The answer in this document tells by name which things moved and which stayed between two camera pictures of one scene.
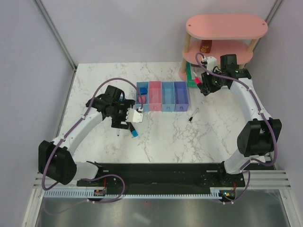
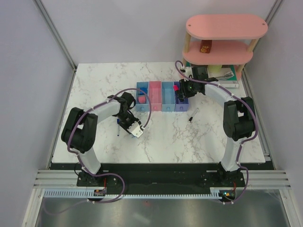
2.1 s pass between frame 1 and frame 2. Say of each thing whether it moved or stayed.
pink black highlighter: moved
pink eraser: stayed
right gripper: moved
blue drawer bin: stayed
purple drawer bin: stayed
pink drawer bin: stayed
